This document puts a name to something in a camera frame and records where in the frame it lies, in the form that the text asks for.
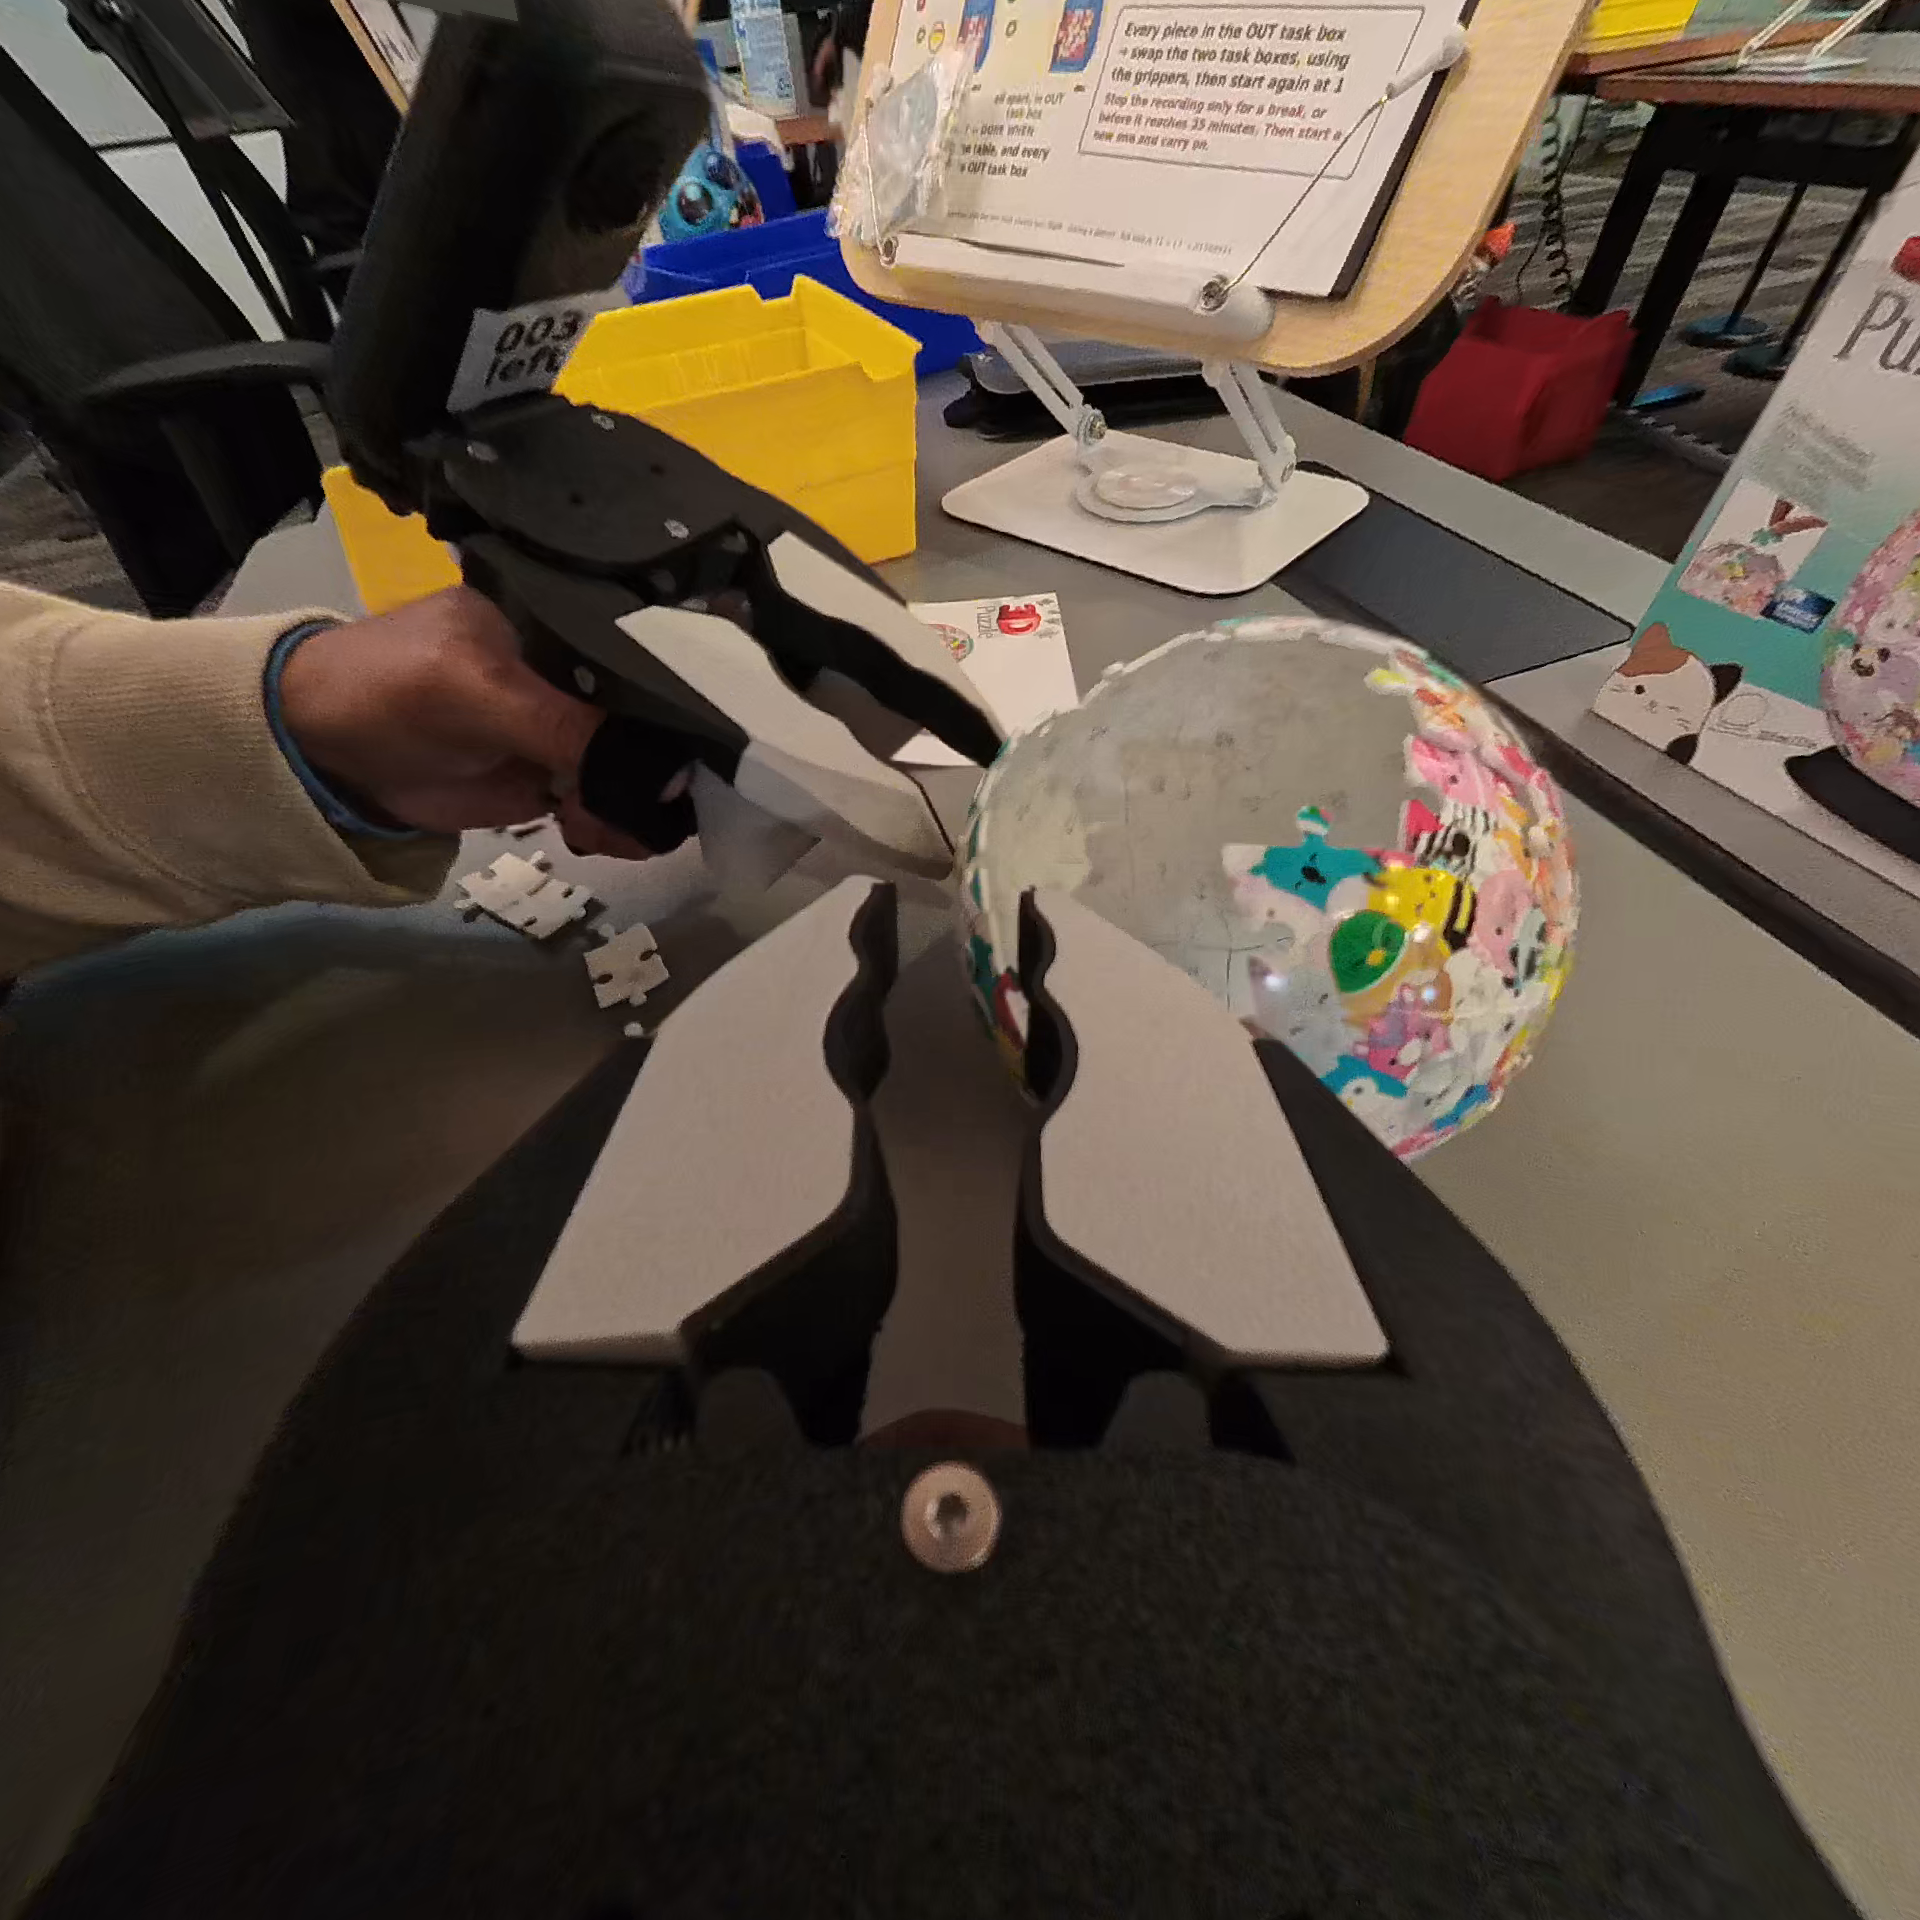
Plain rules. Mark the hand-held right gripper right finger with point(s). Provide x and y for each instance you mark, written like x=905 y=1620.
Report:
x=1200 y=1200

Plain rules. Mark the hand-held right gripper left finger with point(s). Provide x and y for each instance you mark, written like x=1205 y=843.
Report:
x=719 y=1182

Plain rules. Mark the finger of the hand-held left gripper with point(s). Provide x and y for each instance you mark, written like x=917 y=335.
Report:
x=841 y=591
x=752 y=703

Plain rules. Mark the white puzzle pieces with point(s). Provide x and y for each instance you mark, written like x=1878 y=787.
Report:
x=520 y=886

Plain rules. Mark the colourful puzzle ball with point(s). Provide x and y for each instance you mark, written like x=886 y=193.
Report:
x=1169 y=779

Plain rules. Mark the person's left forearm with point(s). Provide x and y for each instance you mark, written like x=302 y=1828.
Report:
x=116 y=779

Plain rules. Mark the printed puzzle instruction leaflet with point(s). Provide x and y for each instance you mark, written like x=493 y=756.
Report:
x=1034 y=672

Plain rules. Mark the blue cartoon puzzle box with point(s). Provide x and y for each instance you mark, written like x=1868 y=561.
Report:
x=706 y=193

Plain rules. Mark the puzzle ball cardboard box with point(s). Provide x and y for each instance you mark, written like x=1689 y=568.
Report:
x=1799 y=499

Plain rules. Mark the person's left hand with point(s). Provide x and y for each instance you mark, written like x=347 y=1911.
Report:
x=438 y=719

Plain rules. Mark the yellow plastic bin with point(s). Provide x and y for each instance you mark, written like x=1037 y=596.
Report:
x=778 y=419

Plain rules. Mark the blue plastic bin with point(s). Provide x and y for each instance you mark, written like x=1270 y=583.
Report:
x=752 y=280

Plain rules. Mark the blue wristband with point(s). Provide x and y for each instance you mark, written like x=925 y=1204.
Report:
x=283 y=703

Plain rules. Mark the clear plastic bag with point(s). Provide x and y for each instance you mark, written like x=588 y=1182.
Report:
x=899 y=144

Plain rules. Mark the black chair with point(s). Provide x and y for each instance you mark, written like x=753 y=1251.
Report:
x=148 y=298

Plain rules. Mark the white instruction sheet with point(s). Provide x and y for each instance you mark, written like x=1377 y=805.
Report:
x=1200 y=193

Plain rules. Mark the dark grey pad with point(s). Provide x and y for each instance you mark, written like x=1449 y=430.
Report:
x=1456 y=583

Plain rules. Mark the red plastic bin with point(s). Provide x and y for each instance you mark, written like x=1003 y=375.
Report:
x=1511 y=391

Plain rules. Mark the wooden office table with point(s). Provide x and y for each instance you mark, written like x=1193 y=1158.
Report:
x=1769 y=81

